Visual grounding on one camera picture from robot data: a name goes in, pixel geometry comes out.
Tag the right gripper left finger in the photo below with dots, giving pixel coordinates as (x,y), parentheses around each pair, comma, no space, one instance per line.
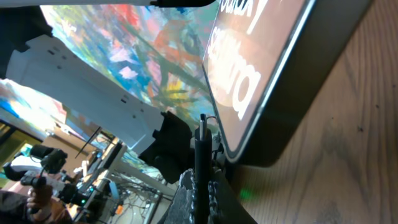
(180,210)

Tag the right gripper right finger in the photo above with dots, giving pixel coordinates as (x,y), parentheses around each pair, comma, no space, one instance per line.
(224,206)

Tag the Galaxy S25 Ultra smartphone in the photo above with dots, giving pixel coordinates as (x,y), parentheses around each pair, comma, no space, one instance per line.
(265,62)

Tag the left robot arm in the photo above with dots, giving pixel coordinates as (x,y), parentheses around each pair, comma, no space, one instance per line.
(32,57)

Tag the person in background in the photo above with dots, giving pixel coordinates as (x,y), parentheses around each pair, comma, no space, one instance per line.
(36,208)

